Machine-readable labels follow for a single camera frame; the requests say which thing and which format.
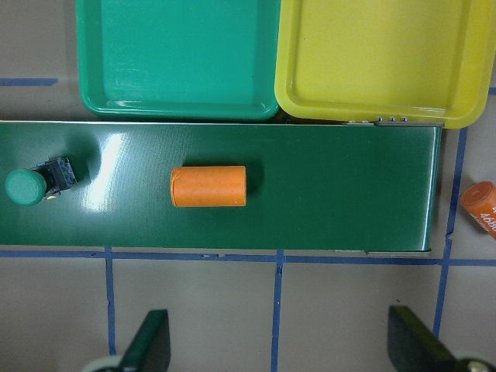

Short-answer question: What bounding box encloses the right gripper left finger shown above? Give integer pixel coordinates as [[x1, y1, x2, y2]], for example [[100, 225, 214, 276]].
[[116, 309, 171, 371]]

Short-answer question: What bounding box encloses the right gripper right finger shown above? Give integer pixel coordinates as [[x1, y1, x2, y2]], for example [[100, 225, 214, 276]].
[[387, 306, 465, 371]]

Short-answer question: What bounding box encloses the orange cylinder printed 4680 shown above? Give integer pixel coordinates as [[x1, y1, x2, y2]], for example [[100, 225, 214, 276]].
[[460, 181, 495, 238]]

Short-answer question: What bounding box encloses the plain orange cylinder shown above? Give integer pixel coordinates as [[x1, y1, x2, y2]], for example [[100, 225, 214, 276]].
[[170, 166, 247, 208]]

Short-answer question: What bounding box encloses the green push button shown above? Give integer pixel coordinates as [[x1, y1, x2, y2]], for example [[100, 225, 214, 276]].
[[4, 157, 78, 206]]

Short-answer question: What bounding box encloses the green conveyor belt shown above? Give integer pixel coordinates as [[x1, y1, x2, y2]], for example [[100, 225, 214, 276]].
[[1, 122, 442, 252]]

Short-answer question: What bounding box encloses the yellow plastic tray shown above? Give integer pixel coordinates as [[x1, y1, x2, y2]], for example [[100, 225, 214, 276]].
[[274, 1, 495, 129]]

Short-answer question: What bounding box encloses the green plastic tray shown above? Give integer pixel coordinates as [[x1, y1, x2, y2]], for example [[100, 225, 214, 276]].
[[75, 1, 281, 121]]

